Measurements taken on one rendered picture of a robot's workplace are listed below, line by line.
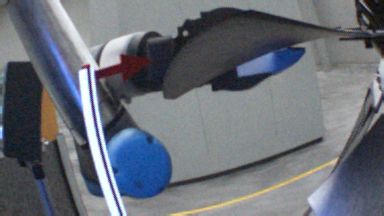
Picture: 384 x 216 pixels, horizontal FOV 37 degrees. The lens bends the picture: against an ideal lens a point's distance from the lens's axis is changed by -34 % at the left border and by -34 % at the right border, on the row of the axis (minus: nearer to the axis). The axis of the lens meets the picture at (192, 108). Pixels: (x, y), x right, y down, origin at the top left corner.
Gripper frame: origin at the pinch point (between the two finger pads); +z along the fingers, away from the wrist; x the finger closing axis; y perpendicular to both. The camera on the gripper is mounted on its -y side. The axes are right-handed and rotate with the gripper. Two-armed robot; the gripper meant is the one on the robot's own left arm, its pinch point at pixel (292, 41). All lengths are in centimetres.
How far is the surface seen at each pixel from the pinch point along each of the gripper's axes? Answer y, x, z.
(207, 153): 534, 37, -322
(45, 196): 9, 18, -52
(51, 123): 571, -6, -561
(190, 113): 524, 2, -327
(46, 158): 120, 16, -155
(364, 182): -2.7, 17.3, 10.8
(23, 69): 10, -6, -55
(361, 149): -0.5, 13.2, 9.4
